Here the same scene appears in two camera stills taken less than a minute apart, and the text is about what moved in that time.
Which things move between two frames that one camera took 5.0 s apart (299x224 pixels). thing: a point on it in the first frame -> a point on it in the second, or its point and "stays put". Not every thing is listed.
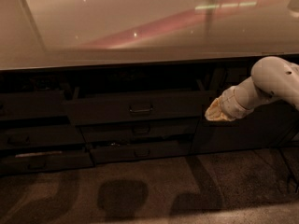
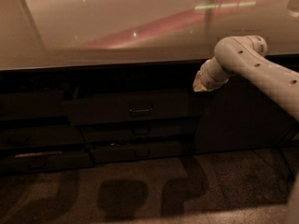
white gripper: x=229 y=103 -> x=205 y=77
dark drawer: x=40 y=136 stays put
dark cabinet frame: x=55 y=119 stays put
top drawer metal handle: x=140 y=110 stays put
